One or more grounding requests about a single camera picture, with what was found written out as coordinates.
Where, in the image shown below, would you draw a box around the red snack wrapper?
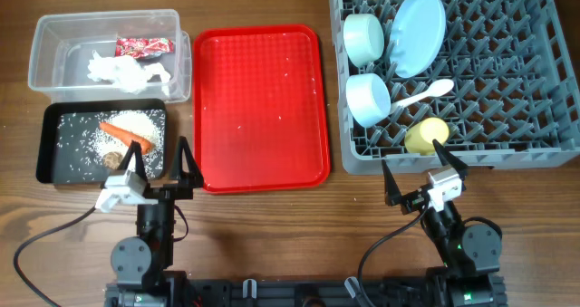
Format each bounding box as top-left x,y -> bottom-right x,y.
115,38 -> 175,59

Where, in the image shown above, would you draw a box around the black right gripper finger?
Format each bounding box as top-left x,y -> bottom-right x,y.
382,159 -> 402,206
432,139 -> 469,179

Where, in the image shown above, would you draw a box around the yellow plastic cup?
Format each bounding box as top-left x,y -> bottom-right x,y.
404,118 -> 450,155

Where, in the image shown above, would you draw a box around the orange carrot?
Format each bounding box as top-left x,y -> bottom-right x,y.
99,122 -> 154,154

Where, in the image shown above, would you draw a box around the white plastic spoon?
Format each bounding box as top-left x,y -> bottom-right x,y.
390,79 -> 454,115

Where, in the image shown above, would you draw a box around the brown mushroom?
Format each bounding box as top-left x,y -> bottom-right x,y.
102,152 -> 123,170

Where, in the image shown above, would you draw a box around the clear plastic waste bin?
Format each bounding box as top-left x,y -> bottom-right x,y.
28,9 -> 192,103

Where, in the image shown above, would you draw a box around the white rice grains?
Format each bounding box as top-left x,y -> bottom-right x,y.
53,110 -> 166,185

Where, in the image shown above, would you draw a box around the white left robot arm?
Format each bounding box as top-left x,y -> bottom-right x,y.
102,136 -> 204,307

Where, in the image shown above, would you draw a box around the green bowl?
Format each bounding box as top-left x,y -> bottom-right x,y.
343,14 -> 385,67

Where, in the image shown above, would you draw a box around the red serving tray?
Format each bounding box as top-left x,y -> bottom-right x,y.
192,24 -> 331,195

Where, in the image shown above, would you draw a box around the black waste tray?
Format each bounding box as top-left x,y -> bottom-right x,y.
36,99 -> 167,185

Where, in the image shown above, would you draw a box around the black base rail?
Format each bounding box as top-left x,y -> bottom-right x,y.
104,276 -> 508,307

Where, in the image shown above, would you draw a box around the light blue plate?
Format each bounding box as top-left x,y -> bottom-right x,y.
389,0 -> 447,79

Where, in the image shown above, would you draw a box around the light blue small bowl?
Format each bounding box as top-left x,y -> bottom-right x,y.
345,73 -> 392,128

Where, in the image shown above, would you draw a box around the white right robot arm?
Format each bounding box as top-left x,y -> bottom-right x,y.
380,140 -> 508,306

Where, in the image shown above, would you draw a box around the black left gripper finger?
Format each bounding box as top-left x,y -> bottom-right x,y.
169,136 -> 204,188
117,140 -> 148,182

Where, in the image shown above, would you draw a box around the grey dishwasher rack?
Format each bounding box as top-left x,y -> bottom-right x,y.
337,0 -> 579,175

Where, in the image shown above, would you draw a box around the crumpled white tissue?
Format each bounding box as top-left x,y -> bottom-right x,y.
87,51 -> 171,93

